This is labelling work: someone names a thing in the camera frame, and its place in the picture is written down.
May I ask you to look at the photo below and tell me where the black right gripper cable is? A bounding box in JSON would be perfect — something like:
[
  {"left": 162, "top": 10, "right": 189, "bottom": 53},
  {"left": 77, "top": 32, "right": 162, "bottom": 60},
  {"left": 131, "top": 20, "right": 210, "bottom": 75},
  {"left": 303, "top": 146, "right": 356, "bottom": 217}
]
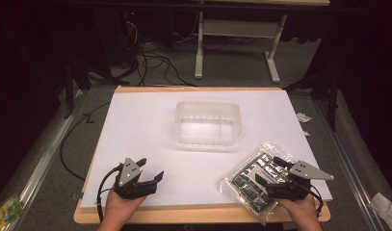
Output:
[{"left": 307, "top": 184, "right": 325, "bottom": 216}]

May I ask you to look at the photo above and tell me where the black floor cable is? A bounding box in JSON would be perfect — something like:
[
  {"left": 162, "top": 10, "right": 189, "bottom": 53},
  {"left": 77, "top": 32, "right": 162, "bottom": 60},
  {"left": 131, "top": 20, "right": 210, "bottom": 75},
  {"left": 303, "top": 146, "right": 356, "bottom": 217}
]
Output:
[{"left": 59, "top": 101, "right": 112, "bottom": 182}]

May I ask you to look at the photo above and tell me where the black metal stand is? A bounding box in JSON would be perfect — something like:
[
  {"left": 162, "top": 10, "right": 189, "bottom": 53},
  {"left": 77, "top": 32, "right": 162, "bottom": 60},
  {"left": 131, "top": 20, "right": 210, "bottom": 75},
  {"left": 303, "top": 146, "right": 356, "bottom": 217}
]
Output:
[
  {"left": 62, "top": 61, "right": 92, "bottom": 120},
  {"left": 282, "top": 68, "right": 341, "bottom": 133}
]

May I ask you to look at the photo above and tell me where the crumpled white paper scrap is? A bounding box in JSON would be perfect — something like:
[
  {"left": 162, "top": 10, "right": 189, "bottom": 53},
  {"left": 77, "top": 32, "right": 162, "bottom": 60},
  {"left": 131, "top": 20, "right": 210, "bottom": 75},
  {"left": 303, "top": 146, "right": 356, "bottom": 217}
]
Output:
[{"left": 296, "top": 112, "right": 313, "bottom": 123}]

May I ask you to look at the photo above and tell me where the white sheet table cover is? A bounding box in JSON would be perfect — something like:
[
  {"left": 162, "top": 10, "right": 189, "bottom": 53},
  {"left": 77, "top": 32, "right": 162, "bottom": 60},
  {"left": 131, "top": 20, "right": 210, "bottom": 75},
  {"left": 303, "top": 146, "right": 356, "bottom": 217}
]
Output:
[{"left": 79, "top": 88, "right": 333, "bottom": 210}]

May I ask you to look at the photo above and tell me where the green yellow snack packet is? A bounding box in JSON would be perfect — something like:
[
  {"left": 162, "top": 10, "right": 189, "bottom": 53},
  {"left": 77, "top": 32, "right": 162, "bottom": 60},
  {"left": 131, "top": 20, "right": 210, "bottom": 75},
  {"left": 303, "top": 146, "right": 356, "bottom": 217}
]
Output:
[{"left": 0, "top": 193, "right": 25, "bottom": 231}]

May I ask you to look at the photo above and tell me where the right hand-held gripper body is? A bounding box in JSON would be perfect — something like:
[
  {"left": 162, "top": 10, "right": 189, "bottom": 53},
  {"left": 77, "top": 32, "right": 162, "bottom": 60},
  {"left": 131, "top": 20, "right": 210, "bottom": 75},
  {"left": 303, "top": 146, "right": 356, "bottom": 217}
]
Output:
[{"left": 265, "top": 160, "right": 335, "bottom": 202}]

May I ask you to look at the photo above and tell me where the person's right hand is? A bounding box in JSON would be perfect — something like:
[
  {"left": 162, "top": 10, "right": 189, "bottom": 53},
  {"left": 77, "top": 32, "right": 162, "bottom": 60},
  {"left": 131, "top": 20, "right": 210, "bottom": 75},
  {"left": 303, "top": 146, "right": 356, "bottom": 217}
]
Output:
[{"left": 274, "top": 192, "right": 323, "bottom": 231}]

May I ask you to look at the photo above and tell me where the clear plastic storage bin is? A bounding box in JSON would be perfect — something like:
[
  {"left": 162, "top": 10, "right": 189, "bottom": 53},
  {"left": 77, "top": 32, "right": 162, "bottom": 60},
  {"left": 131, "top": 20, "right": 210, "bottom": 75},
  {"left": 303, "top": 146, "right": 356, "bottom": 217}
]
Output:
[{"left": 173, "top": 100, "right": 242, "bottom": 147}]

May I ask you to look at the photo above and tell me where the tangle of black cables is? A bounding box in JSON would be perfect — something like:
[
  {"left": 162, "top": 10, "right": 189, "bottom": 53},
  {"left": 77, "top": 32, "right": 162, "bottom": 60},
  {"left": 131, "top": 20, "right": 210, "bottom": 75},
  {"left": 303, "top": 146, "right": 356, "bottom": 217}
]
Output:
[{"left": 119, "top": 18, "right": 197, "bottom": 88}]

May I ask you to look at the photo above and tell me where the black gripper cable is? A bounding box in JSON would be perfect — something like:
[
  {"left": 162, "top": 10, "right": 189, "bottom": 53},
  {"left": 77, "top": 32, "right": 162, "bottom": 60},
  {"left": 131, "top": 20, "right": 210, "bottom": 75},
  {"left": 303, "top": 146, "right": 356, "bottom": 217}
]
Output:
[
  {"left": 307, "top": 184, "right": 325, "bottom": 216},
  {"left": 96, "top": 167, "right": 121, "bottom": 222}
]

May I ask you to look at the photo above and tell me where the person's left hand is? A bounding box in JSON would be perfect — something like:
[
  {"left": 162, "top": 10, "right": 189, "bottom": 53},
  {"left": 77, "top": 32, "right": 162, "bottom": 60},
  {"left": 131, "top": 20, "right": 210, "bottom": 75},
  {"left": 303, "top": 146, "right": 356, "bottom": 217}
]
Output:
[{"left": 105, "top": 189, "right": 147, "bottom": 230}]

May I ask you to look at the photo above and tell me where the white crumpled cloth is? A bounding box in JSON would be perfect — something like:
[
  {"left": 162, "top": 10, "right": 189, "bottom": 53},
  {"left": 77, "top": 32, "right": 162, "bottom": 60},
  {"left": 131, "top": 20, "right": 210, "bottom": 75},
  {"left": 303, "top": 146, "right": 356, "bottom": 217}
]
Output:
[{"left": 368, "top": 192, "right": 392, "bottom": 231}]

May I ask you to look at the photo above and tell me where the white metal desk frame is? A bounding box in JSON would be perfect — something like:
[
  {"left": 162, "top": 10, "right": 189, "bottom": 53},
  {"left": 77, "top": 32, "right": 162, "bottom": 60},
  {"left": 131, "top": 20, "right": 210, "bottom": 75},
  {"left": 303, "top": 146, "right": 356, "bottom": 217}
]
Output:
[{"left": 194, "top": 11, "right": 288, "bottom": 85}]

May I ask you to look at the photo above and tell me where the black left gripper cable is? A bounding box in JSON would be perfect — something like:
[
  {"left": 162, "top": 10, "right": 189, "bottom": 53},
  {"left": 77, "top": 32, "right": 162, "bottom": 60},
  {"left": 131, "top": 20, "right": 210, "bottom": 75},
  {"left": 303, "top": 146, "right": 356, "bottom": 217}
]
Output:
[{"left": 96, "top": 167, "right": 121, "bottom": 222}]

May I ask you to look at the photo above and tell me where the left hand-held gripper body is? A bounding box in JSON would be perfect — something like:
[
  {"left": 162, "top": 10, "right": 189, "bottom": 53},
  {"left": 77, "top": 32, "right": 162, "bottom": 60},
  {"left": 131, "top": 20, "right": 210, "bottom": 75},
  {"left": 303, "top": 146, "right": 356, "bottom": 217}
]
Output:
[{"left": 114, "top": 157, "right": 158, "bottom": 200}]

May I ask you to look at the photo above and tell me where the clear plastic snack package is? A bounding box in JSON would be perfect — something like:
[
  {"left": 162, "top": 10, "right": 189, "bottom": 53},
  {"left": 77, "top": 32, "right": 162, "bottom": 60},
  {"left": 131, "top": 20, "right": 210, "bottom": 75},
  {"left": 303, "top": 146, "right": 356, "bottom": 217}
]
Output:
[{"left": 220, "top": 140, "right": 296, "bottom": 222}]

